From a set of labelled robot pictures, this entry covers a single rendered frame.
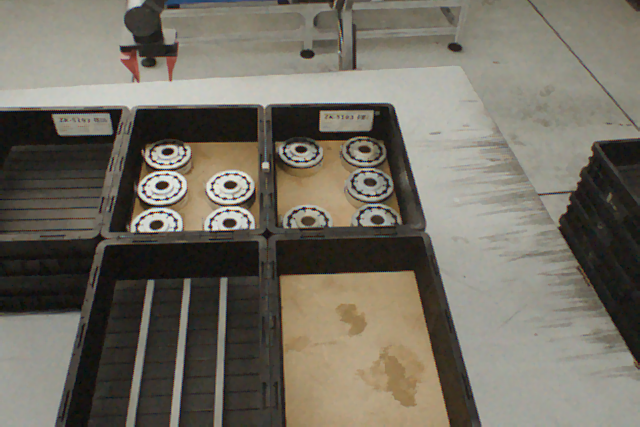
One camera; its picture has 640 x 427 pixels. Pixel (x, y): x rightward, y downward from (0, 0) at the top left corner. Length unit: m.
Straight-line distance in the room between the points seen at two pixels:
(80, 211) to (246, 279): 0.39
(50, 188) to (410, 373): 0.85
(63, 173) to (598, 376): 1.19
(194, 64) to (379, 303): 2.34
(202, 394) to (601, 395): 0.75
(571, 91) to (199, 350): 2.70
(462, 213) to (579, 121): 1.78
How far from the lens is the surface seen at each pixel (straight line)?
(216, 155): 1.45
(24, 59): 3.56
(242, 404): 1.06
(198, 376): 1.09
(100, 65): 3.39
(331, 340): 1.12
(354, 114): 1.44
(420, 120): 1.80
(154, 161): 1.41
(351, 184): 1.33
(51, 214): 1.39
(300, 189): 1.36
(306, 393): 1.06
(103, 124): 1.49
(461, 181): 1.63
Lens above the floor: 1.77
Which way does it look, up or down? 43 degrees down
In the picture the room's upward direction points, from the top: 4 degrees clockwise
